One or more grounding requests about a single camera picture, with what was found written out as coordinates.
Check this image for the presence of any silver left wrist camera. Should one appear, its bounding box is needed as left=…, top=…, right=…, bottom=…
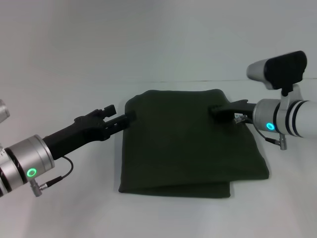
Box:
left=0, top=99, right=10, bottom=123

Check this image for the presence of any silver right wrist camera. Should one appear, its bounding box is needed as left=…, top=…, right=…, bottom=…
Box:
left=246, top=51, right=308, bottom=97

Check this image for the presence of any right gripper cable with plug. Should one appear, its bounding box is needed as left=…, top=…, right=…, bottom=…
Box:
left=234, top=114, right=288, bottom=150

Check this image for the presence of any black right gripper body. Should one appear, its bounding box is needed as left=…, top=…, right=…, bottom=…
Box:
left=221, top=99, right=257, bottom=122

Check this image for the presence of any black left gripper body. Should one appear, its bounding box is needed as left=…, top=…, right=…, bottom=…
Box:
left=42, top=110, right=117, bottom=162

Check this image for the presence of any dark green t-shirt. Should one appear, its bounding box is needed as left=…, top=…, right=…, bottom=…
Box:
left=118, top=88, right=270, bottom=199

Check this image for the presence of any gripper cable with plug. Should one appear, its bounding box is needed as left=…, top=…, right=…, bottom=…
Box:
left=234, top=114, right=288, bottom=150
left=29, top=155, right=74, bottom=198

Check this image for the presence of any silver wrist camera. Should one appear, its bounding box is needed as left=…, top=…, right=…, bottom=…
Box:
left=0, top=99, right=10, bottom=123
left=246, top=51, right=308, bottom=97

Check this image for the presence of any left gripper cable with plug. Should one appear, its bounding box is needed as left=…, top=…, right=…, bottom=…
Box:
left=29, top=155, right=74, bottom=198

